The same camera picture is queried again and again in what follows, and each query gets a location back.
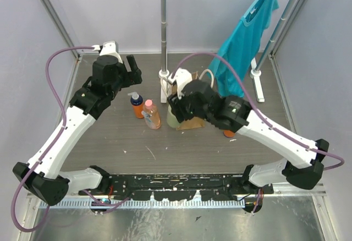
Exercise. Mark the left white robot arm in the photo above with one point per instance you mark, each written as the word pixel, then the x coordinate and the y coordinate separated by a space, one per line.
pixel 42 173

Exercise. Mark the orange bottle blue cap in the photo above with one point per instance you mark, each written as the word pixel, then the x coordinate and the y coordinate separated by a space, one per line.
pixel 228 133

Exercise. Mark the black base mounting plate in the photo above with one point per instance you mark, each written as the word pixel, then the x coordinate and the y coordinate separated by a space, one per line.
pixel 173 187

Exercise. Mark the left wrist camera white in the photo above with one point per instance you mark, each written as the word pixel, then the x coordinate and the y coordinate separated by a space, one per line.
pixel 109 48

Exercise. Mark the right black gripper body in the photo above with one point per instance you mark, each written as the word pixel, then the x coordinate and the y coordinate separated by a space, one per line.
pixel 184 110

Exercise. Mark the aluminium frame rail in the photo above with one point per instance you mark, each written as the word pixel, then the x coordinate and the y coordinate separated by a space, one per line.
pixel 57 198

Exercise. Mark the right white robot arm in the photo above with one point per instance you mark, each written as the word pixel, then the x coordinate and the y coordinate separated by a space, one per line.
pixel 301 164

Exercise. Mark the green bottle cream cap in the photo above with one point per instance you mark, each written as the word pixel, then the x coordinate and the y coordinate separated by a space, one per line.
pixel 171 119

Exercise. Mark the brown canvas tote bag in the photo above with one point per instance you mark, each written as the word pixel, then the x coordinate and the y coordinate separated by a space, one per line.
pixel 196 122

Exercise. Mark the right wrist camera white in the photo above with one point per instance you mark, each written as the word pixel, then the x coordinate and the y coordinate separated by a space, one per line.
pixel 178 82

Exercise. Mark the teal t-shirt on hanger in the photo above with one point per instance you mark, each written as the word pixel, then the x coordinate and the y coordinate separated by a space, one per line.
pixel 241 46

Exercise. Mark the white metal clothes rack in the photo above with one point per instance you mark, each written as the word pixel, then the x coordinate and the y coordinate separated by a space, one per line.
pixel 255 71

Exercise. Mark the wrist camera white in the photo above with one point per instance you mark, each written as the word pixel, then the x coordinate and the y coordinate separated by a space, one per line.
pixel 109 48
pixel 178 82

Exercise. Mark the pink cap clear bottle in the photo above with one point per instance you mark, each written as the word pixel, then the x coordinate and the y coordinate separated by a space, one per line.
pixel 151 115

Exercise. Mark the blue pump bottle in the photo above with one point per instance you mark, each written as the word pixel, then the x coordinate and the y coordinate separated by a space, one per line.
pixel 137 102

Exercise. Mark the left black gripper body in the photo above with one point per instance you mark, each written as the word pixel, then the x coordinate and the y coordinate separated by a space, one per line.
pixel 131 74

